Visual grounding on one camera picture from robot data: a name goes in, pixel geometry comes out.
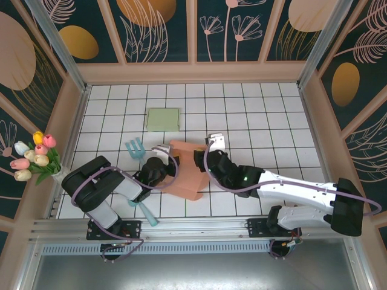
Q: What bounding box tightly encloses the salmon pink paper box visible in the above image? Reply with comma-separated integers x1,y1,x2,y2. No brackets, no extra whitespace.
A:
163,138,211,202

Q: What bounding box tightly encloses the light green paper box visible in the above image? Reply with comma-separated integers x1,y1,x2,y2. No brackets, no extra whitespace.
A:
146,107,182,133

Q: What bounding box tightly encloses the teal toy rake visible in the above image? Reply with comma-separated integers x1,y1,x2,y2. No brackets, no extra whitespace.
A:
125,137,148,166

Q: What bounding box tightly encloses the blue white tulip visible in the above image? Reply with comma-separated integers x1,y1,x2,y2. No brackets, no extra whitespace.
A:
14,140,30,155

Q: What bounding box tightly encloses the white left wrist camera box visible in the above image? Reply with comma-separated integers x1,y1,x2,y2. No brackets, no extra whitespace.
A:
151,144,172,160

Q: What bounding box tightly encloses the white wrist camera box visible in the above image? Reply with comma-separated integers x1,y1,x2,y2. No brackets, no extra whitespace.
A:
204,132,227,152
151,144,172,160

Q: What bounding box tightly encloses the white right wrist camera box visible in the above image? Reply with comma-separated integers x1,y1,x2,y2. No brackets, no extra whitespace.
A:
204,132,227,152

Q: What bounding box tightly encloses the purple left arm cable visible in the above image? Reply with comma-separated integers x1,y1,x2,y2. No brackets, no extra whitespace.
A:
71,146,182,263

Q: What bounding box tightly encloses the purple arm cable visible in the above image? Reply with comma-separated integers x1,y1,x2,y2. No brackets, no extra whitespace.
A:
204,138,382,260
71,146,182,263

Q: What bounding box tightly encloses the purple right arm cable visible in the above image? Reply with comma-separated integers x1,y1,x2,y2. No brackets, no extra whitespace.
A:
204,138,382,260

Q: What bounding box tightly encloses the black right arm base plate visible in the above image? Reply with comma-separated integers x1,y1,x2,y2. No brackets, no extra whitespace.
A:
246,216,303,239

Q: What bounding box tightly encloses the aluminium mounting rail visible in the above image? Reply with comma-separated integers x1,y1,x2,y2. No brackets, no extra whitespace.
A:
28,214,360,242

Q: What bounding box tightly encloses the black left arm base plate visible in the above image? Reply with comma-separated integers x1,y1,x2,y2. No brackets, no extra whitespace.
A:
86,217,143,241

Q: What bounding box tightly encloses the slotted metal cable duct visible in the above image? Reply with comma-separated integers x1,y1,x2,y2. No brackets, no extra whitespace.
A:
39,243,273,255

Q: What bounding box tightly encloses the wall panel with flower outlines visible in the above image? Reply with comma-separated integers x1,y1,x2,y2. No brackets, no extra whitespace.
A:
195,0,264,64

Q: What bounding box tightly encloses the wall panel with orange circle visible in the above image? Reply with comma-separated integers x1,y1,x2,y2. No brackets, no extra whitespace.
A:
108,0,190,65

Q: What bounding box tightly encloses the wall panel with beige circle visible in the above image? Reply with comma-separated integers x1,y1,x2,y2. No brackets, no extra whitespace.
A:
265,0,329,63

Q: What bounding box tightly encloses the aluminium frame post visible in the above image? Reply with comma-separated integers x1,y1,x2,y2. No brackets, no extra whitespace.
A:
30,0,91,93
297,0,353,88

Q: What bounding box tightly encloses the wall panel with golden oval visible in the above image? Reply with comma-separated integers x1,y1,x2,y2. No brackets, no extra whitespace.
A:
45,0,122,65

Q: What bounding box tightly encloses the wall panel with golden ellipse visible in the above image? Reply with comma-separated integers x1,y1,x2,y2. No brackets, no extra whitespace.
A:
319,0,387,130

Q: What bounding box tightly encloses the wall panel with pink oval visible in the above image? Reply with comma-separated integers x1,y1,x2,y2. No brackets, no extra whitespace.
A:
0,0,67,122

